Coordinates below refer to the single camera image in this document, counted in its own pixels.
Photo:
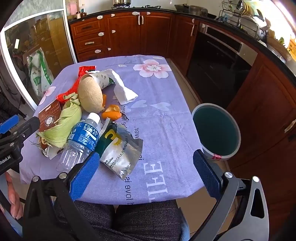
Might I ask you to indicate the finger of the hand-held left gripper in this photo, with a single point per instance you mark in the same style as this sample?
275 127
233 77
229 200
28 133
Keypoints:
9 124
29 126

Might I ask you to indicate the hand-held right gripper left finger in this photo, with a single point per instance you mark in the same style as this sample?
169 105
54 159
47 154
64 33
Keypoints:
85 176

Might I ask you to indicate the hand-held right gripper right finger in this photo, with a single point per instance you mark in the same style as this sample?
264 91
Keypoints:
207 173

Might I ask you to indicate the brown paper carton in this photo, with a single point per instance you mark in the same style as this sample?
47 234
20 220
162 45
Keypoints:
49 113

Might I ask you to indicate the green corn husk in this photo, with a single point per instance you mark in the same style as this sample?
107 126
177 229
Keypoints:
62 125

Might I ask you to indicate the clear bottle with blue label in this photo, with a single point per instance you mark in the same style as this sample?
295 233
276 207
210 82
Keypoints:
81 136

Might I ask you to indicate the silver foil pouch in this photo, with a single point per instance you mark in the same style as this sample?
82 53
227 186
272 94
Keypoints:
118 150

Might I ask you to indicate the grey bin with teal inside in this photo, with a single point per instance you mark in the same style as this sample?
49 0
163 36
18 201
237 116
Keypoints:
215 129

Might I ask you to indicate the red plastic bag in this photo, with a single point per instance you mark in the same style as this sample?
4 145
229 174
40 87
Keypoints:
69 93

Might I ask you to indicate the beige husked coconut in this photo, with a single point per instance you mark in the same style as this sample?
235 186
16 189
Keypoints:
90 95

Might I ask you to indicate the small orange peel strip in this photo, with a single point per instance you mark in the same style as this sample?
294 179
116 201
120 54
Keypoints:
104 99

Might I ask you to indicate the floral paper cup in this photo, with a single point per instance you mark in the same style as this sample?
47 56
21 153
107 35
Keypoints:
101 78

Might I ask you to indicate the white paper tissue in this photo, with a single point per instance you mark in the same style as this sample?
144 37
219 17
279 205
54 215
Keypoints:
123 92

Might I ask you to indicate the person's left hand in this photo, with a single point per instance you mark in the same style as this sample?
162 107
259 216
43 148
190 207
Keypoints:
12 197

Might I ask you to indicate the green and white sack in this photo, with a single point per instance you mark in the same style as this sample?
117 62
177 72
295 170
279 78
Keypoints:
38 74

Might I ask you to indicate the glass sliding door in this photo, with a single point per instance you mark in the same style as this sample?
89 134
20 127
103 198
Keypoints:
20 58

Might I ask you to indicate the person's legs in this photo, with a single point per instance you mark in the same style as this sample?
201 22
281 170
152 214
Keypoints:
138 222

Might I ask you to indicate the large wooden cabinet beside oven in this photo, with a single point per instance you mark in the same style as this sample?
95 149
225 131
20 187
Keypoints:
266 104

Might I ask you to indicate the purple floral tablecloth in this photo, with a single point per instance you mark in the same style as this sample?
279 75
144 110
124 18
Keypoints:
157 92

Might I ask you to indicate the black built-in oven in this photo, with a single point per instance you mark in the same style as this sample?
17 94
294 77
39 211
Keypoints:
215 67

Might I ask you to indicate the wooden drawer cabinet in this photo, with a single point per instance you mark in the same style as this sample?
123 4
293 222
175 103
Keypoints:
87 34

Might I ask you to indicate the wooden single door cabinet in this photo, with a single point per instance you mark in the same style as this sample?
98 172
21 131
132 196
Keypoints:
185 46

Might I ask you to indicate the wooden double door cabinet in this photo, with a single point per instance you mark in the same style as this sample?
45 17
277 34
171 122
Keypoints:
138 34

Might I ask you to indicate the brown woven basket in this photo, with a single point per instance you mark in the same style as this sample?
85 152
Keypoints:
278 46

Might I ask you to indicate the steel cooking pot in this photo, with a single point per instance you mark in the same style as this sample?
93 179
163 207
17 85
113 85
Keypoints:
121 2

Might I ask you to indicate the dark pan with lid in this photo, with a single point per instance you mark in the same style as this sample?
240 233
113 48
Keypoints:
197 10

